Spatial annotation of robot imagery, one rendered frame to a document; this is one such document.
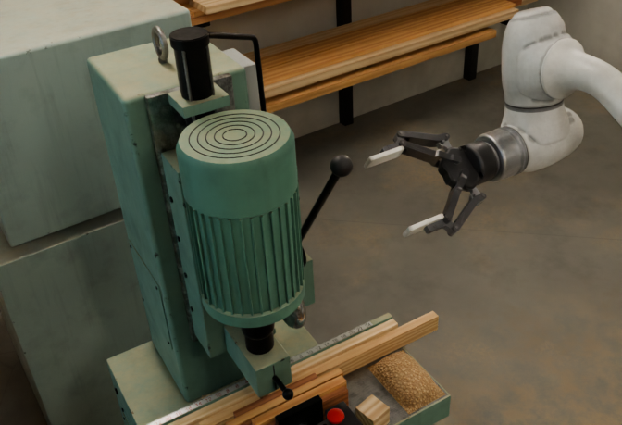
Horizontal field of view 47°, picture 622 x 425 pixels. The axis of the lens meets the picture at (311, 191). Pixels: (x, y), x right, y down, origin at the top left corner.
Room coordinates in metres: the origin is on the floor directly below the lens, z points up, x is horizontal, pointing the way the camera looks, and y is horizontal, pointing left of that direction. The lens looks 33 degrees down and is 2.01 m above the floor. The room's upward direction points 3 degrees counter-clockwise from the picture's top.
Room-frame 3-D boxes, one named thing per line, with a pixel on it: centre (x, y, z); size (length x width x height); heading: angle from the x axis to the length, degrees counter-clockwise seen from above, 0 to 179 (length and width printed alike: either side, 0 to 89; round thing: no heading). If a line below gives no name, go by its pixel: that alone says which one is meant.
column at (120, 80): (1.18, 0.25, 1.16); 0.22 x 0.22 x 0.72; 29
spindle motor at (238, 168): (0.93, 0.11, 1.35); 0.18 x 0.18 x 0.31
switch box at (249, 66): (1.28, 0.14, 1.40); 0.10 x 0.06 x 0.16; 29
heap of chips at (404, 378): (0.98, -0.17, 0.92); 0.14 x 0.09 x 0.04; 29
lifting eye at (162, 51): (1.18, 0.25, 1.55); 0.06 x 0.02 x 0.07; 29
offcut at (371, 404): (0.88, -0.09, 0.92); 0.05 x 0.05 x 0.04; 42
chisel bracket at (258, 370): (0.95, 0.12, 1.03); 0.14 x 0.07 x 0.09; 29
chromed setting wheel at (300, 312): (1.10, 0.06, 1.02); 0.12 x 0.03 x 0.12; 29
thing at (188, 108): (1.05, 0.17, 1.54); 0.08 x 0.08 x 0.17; 29
